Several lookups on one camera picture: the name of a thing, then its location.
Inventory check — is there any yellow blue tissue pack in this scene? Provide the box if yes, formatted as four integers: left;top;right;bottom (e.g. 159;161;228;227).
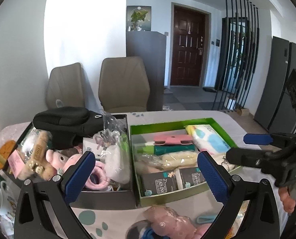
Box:
185;124;231;155

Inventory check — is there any pink snap wallet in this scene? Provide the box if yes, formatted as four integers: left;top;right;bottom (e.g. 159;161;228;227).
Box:
154;134;193;146

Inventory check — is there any person's right hand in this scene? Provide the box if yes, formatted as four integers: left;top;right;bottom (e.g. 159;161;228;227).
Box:
278;187;296;214

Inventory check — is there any dark grey refrigerator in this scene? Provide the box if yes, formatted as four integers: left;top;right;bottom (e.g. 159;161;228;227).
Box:
254;37;296;133

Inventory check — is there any white printed mug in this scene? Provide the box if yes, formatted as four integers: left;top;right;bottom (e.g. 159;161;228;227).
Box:
0;181;16;217

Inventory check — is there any black storage box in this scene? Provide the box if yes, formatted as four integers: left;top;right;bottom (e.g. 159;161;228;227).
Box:
4;107;136;210

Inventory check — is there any black pouch bag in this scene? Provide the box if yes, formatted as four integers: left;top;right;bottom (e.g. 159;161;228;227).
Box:
33;106;104;150

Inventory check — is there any green storage box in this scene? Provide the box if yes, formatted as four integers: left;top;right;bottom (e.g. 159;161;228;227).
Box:
130;118;240;207

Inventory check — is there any pink flower plush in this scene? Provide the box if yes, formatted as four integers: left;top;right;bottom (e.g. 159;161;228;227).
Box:
143;206;196;239

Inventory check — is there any black slat room divider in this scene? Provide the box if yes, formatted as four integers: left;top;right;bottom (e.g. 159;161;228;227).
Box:
212;0;260;111

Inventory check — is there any beige chair left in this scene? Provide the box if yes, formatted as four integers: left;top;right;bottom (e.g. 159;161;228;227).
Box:
46;63;85;109

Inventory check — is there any beige chair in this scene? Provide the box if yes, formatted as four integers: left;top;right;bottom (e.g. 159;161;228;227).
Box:
98;56;150;113
46;63;85;109

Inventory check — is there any dark brown door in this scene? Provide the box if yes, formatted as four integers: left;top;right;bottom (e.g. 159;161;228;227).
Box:
170;6;205;86

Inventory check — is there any grey cabinet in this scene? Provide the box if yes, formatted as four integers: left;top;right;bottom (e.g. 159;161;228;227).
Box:
126;31;167;111

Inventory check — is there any beige chair right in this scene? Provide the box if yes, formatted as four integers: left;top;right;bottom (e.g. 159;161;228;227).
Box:
98;56;150;113

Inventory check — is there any framed plant picture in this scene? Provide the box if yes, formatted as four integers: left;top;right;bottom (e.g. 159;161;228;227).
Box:
126;5;151;32

